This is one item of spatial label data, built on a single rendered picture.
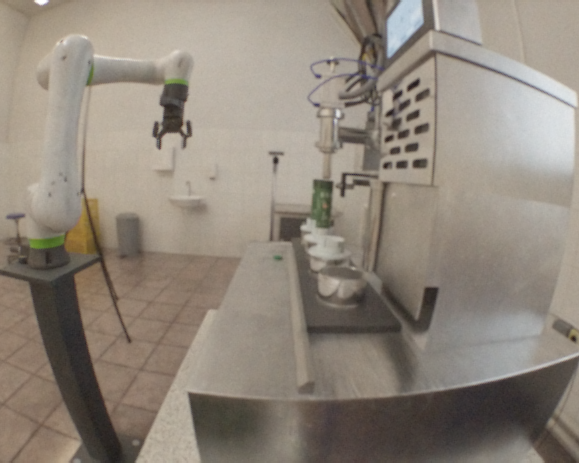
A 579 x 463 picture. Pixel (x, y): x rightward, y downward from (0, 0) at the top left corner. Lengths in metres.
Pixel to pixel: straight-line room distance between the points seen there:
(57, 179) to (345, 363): 0.73
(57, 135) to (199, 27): 4.18
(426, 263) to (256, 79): 4.14
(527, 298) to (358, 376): 0.24
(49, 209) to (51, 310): 0.36
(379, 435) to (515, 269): 0.24
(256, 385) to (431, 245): 0.21
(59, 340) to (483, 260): 1.09
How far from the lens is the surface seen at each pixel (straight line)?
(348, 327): 0.35
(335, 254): 0.49
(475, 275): 0.34
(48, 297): 1.02
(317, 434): 0.30
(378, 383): 0.29
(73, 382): 1.17
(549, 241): 0.42
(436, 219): 0.30
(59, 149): 0.81
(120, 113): 4.88
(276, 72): 4.36
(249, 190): 4.12
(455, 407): 0.34
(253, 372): 0.28
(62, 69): 0.85
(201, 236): 4.33
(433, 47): 0.32
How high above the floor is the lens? 1.20
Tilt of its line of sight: 11 degrees down
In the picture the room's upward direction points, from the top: 4 degrees clockwise
